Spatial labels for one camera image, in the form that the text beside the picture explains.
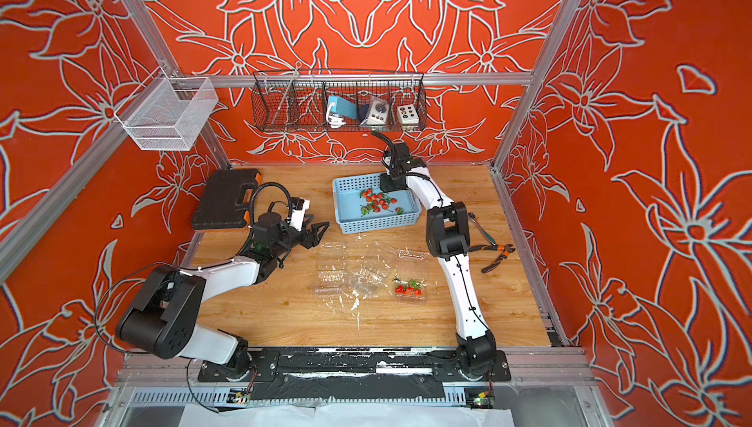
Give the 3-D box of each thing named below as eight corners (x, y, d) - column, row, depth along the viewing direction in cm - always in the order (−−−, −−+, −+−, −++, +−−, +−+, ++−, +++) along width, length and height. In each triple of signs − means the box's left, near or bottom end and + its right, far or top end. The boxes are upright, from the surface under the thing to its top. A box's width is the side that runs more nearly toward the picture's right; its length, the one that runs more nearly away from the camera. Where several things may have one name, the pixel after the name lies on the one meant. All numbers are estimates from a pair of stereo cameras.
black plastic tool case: (192, 232, 100) (184, 224, 97) (218, 177, 117) (212, 169, 113) (243, 232, 100) (238, 224, 97) (262, 177, 117) (258, 168, 113)
